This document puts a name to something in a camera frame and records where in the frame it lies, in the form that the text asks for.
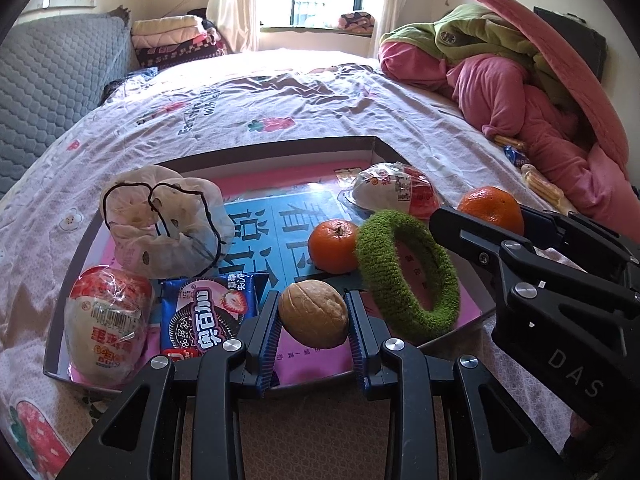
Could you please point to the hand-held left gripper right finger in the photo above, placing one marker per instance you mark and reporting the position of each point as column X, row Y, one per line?
column 356, row 340

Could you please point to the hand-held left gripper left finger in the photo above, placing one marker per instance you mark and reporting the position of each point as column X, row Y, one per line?
column 269, row 340

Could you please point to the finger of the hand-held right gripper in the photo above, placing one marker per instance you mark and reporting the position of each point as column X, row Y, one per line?
column 470, row 235
column 575, row 230

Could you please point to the orange tangerine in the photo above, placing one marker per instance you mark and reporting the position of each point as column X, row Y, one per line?
column 330, row 250
column 490, row 210

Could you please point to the brown walnut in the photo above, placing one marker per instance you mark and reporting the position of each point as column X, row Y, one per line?
column 312, row 315

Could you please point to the red toy egg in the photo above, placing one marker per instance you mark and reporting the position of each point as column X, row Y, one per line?
column 390, row 190

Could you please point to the white pouch with black trim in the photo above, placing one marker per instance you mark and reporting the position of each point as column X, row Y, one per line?
column 150, row 250

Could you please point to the white toy egg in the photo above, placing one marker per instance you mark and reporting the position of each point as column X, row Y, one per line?
column 107, row 340

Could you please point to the dark cardboard box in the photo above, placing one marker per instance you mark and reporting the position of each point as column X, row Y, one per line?
column 300, row 152

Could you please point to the yellow biscuit packet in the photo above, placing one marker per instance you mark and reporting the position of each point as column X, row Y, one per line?
column 542, row 186
column 510, row 143

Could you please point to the blue snack wrapper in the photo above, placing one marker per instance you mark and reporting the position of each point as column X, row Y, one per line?
column 513, row 156

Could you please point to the pink quilt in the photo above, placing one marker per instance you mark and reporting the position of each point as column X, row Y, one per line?
column 500, row 90

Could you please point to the green fleece blanket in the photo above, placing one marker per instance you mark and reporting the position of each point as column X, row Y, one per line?
column 475, row 25

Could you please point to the patterned windowsill cushion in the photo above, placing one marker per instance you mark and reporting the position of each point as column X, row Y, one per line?
column 356, row 22

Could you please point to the cream curtain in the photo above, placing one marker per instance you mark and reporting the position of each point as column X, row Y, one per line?
column 232, row 5
column 395, row 5

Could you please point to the dark blue cloth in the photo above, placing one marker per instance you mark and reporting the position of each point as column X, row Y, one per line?
column 132, row 82

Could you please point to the stack of folded blankets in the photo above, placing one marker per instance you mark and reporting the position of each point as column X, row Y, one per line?
column 175, row 40

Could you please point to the grey quilted headboard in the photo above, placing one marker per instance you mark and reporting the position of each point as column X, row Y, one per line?
column 50, row 85

